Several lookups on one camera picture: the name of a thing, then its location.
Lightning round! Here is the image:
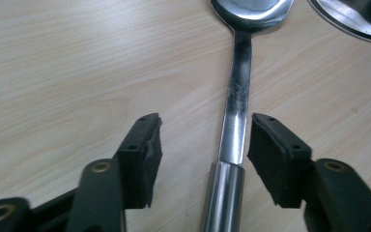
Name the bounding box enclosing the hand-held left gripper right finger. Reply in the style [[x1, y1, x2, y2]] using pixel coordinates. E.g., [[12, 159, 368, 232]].
[[246, 112, 313, 209]]

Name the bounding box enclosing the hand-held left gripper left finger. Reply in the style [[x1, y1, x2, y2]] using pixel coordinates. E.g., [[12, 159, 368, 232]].
[[113, 112, 163, 210]]

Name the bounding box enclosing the stainless steel serving spoon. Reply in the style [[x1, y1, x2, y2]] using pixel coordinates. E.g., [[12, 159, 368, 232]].
[[200, 0, 295, 232]]

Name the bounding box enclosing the stainless steel bowl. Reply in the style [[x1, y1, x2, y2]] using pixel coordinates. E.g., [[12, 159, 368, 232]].
[[307, 0, 371, 45]]

